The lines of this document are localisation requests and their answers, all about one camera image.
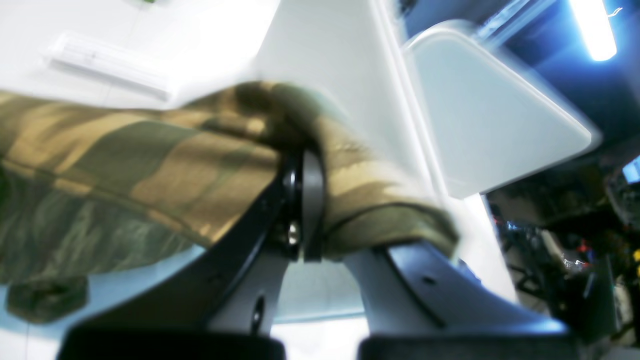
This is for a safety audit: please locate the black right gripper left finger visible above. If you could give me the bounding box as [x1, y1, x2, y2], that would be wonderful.
[57, 150, 325, 360]

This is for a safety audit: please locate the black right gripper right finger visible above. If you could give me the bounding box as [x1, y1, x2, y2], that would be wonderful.
[343, 241, 581, 360]

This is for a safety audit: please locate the camouflage t-shirt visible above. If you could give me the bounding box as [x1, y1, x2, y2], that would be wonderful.
[0, 81, 460, 324]

